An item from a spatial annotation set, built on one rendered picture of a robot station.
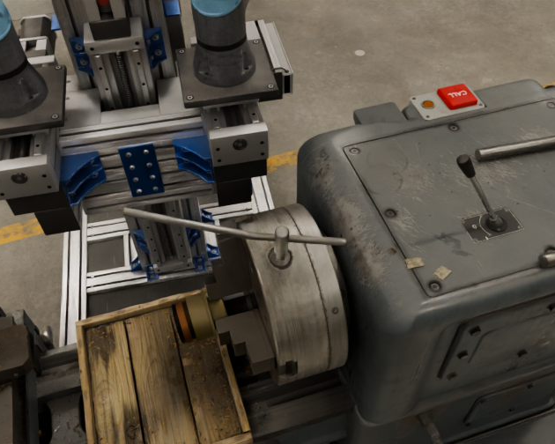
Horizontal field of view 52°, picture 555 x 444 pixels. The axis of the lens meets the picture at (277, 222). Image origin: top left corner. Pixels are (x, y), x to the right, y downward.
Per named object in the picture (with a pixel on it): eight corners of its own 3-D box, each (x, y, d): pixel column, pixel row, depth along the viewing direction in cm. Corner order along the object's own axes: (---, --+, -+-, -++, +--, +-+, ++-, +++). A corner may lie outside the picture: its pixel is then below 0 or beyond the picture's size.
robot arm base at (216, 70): (190, 55, 143) (184, 18, 135) (249, 47, 144) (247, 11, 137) (197, 91, 133) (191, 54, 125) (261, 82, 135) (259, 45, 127)
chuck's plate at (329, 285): (287, 251, 129) (296, 169, 102) (336, 385, 114) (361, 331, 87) (272, 255, 128) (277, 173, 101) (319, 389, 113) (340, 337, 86)
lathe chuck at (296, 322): (272, 255, 128) (277, 173, 101) (319, 390, 113) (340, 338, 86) (233, 264, 126) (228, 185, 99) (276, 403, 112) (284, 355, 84)
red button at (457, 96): (461, 90, 118) (463, 82, 117) (476, 107, 114) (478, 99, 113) (435, 96, 117) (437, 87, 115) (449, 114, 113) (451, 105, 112)
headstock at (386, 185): (501, 191, 151) (553, 66, 122) (622, 344, 122) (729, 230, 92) (289, 247, 141) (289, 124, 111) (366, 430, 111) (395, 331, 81)
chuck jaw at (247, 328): (273, 301, 102) (295, 356, 94) (275, 317, 106) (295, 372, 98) (213, 318, 100) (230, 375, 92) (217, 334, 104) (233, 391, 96)
